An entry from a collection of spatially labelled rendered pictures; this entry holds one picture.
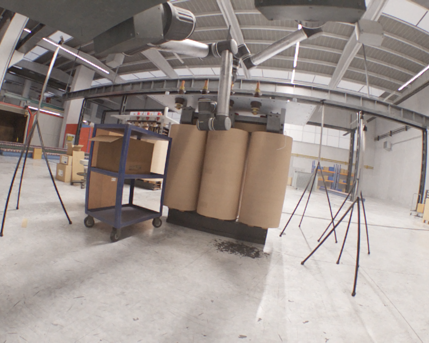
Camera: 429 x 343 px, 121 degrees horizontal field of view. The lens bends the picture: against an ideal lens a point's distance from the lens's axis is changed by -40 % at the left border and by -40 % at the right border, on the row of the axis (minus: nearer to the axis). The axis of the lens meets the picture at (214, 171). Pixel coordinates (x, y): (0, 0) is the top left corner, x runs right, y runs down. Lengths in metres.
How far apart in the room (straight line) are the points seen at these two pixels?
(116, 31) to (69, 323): 1.16
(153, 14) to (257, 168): 1.48
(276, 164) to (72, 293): 1.77
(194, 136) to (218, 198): 0.66
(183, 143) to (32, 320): 1.88
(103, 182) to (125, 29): 1.76
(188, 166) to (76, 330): 1.69
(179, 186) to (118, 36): 1.57
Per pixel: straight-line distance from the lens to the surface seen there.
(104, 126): 1.73
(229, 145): 1.91
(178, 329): 0.95
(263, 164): 1.85
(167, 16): 1.02
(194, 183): 2.06
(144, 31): 0.82
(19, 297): 1.13
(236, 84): 10.91
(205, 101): 1.68
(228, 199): 1.92
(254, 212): 1.88
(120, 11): 0.68
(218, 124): 1.59
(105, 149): 1.71
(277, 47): 1.89
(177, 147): 2.08
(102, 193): 2.32
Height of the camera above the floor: 0.69
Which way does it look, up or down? 1 degrees down
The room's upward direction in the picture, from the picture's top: 9 degrees clockwise
